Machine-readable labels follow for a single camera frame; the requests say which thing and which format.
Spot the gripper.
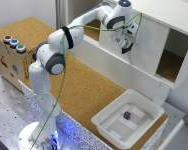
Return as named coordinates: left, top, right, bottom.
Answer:
left=109, top=27, right=135, bottom=48

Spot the white sliding door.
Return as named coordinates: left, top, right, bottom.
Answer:
left=98, top=12, right=171, bottom=76

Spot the white cabinet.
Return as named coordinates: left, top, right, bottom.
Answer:
left=66, top=0, right=188, bottom=113

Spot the purple block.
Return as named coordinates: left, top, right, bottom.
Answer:
left=123, top=112, right=132, bottom=120

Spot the white plastic box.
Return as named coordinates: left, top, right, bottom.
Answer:
left=90, top=88, right=165, bottom=150

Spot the green button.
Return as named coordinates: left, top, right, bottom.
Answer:
left=15, top=43, right=27, bottom=54

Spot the wooden drawer box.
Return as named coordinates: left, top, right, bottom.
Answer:
left=0, top=16, right=57, bottom=92

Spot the blue button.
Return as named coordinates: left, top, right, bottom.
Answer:
left=9, top=38, right=20, bottom=49

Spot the red button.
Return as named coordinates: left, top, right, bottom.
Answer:
left=3, top=34, right=13, bottom=45

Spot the green cable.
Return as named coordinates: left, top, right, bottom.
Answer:
left=28, top=11, right=144, bottom=150

